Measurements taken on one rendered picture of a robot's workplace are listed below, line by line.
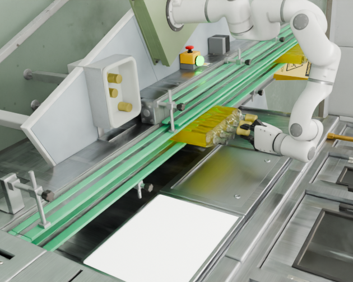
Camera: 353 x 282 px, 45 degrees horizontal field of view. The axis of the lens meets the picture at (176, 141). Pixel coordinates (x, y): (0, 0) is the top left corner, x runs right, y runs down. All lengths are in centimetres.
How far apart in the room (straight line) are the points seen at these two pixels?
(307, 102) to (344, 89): 629
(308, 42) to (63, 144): 86
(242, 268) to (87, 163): 59
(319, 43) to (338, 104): 645
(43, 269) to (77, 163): 71
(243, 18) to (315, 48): 35
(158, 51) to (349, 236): 98
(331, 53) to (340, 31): 608
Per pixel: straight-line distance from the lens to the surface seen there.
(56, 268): 78
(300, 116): 147
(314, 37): 145
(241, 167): 170
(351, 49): 756
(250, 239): 135
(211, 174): 166
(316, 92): 150
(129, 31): 168
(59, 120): 145
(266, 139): 161
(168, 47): 177
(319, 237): 144
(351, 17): 746
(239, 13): 166
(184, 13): 175
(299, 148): 153
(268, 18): 161
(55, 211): 127
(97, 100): 151
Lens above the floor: 179
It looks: 30 degrees down
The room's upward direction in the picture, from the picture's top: 102 degrees clockwise
